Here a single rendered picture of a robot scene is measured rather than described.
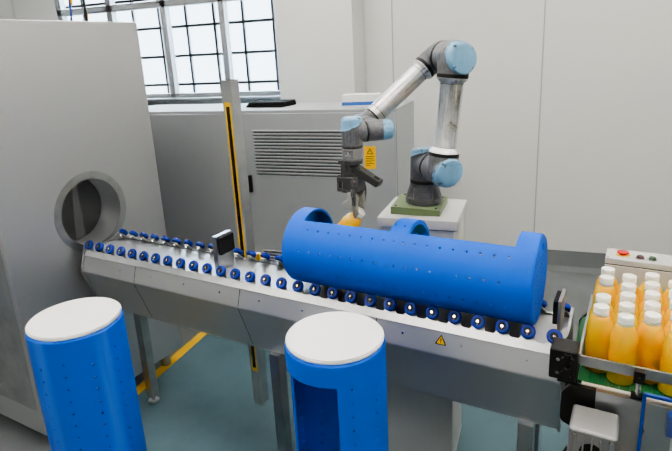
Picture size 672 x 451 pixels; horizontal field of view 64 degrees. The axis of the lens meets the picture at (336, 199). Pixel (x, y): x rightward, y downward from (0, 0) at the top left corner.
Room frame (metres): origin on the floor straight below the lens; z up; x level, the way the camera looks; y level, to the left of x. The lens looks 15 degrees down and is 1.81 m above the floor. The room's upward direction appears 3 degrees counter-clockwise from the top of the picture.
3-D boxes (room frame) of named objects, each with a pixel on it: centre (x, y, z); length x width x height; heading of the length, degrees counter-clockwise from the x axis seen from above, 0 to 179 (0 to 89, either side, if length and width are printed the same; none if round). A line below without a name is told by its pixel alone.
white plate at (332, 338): (1.36, 0.02, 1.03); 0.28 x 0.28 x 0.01
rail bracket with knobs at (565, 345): (1.31, -0.61, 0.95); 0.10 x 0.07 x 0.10; 150
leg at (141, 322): (2.58, 1.06, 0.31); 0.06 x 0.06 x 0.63; 60
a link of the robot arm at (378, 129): (1.96, -0.16, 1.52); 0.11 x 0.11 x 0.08; 19
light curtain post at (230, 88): (2.53, 0.46, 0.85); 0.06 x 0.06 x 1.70; 60
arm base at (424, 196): (2.16, -0.37, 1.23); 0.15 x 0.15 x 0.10
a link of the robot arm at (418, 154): (2.15, -0.37, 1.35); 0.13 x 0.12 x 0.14; 19
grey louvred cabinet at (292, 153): (3.87, 0.53, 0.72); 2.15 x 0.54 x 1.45; 69
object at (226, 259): (2.17, 0.49, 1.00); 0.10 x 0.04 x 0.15; 150
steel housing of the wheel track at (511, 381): (2.03, 0.24, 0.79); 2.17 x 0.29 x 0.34; 60
